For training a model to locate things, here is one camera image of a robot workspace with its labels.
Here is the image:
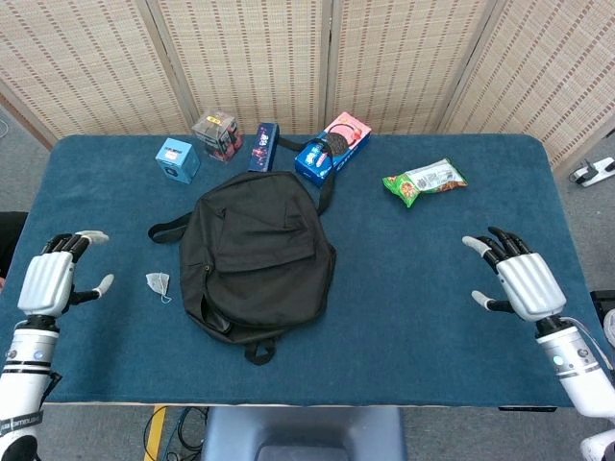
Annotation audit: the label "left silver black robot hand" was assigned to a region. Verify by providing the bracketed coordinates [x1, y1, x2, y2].
[17, 230, 115, 318]

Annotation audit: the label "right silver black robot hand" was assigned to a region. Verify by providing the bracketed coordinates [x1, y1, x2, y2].
[461, 226, 568, 323]

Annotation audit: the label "black fabric backpack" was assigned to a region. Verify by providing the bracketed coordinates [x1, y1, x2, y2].
[147, 136, 337, 367]

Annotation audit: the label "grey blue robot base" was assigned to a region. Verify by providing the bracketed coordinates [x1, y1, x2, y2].
[200, 406, 407, 461]

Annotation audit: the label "black object at table edge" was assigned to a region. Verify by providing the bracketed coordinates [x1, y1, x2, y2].
[0, 210, 29, 279]

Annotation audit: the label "white tea bag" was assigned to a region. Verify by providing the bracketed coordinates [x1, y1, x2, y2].
[145, 271, 173, 304]

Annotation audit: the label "blue table cloth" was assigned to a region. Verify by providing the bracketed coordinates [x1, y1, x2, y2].
[0, 133, 600, 409]

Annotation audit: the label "white power strip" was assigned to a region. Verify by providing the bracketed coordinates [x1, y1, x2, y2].
[570, 157, 615, 187]

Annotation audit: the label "green snack packet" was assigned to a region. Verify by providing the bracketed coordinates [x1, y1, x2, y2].
[381, 158, 469, 208]

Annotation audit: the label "light blue speaker box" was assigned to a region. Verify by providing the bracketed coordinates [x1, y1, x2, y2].
[154, 137, 201, 185]

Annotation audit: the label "blue pink Oreo box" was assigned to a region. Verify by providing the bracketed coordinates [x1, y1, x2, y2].
[293, 110, 373, 188]

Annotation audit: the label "dark blue slim box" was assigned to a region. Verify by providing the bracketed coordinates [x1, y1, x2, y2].
[247, 122, 281, 173]

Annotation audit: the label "woven folding screen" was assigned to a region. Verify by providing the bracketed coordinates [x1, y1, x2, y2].
[0, 0, 615, 167]

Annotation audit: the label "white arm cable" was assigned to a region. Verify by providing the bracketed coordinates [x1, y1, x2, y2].
[564, 315, 615, 372]

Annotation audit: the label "black floor cables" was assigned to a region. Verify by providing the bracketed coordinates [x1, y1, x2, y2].
[143, 406, 209, 461]

